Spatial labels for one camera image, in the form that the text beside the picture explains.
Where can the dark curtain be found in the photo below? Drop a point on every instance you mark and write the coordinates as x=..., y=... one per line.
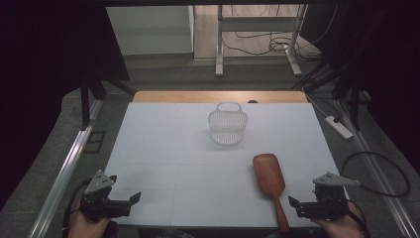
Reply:
x=386, y=66
x=49, y=82

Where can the brown wooden hairbrush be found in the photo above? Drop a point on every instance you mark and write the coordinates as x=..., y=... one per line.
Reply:
x=269, y=178

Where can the white power strip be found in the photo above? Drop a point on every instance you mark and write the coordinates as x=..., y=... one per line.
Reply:
x=338, y=127

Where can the white cabinet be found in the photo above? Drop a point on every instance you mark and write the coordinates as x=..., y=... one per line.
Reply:
x=150, y=29

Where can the person's right hand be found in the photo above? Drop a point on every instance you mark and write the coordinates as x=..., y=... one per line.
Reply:
x=343, y=228

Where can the white plastic basket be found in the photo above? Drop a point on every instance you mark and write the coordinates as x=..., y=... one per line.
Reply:
x=228, y=127

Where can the person's left hand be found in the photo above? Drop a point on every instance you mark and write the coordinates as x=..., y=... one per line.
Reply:
x=86, y=226

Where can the aluminium rail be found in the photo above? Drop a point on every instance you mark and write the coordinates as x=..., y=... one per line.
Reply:
x=64, y=172
x=379, y=172

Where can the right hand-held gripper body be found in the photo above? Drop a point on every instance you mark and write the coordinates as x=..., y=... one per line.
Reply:
x=325, y=201

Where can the white foam board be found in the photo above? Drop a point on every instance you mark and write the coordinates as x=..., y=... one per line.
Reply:
x=185, y=158

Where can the wooden table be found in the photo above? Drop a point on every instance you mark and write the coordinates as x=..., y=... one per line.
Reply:
x=198, y=96

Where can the white desk frame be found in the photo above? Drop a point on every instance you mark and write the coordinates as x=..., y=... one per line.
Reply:
x=257, y=24

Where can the black metal stand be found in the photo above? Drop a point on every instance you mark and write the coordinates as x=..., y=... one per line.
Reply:
x=89, y=99
x=343, y=89

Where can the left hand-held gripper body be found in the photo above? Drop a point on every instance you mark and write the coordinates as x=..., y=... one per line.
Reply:
x=99, y=202

